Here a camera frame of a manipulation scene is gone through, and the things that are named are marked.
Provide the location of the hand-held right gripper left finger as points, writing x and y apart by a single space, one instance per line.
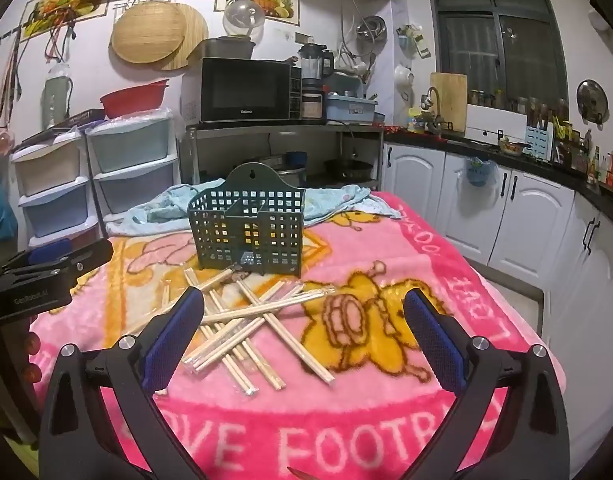
174 342

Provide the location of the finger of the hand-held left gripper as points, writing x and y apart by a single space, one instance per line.
49 251
91 255

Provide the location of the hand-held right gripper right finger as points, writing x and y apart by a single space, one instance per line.
434 345

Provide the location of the pile of bamboo chopsticks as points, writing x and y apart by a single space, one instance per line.
259 310

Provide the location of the green plastic utensil basket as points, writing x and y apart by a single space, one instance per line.
246 230

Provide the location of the person's left hand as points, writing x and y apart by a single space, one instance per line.
32 345

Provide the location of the white drawer unit beige drawers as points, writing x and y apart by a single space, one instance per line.
51 170

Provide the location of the pink printed blanket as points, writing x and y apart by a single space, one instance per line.
366 410

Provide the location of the white drawer unit teal drawers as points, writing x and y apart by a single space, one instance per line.
131 145

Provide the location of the dark flat tray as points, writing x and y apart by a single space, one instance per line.
81 117

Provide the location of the pale green jug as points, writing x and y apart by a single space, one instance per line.
56 100

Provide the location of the white kitchen cabinets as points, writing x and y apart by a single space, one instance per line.
531 220

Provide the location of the red plastic basin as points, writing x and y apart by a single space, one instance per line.
134 100

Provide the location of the light blue towel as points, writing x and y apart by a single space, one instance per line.
331 202

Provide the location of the black wok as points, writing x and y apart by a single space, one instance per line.
349 169

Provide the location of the steel cooking pot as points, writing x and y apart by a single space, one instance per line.
284 172

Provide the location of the small bowl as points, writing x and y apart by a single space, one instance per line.
511 147

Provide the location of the blue pot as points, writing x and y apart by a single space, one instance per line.
296 160

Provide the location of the black kitchen countertop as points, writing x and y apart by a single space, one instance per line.
596 195

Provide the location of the black microwave oven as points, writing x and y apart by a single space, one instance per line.
241 90

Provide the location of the yellow bottle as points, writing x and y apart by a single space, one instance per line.
414 120

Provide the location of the light blue knife block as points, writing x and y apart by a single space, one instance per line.
539 142

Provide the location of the round bamboo tray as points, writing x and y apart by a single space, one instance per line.
149 32

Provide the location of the metal kitchen rack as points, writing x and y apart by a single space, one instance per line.
286 128

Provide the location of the round wooden board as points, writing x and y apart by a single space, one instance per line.
196 35

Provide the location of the wooden cutting board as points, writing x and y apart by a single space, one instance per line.
454 100

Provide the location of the grey container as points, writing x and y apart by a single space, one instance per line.
226 49

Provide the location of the light blue dish box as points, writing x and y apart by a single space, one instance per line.
349 110

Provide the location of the metal faucet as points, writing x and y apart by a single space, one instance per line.
431 92

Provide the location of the group of condiment bottles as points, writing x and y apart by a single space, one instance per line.
611 165

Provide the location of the row of spice jars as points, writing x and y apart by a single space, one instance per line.
516 102

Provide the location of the white teapot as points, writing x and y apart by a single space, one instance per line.
402 76

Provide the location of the clear dome lid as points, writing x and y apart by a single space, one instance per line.
244 17

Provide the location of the black blender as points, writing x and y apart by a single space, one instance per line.
311 67

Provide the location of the hanging metal pan lid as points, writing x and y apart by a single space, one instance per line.
591 100

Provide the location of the dark framed window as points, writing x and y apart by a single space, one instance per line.
486 45

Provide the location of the hanging metal bowl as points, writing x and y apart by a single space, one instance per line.
372 30

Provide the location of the wall-mounted plastic holder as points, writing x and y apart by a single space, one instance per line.
410 40

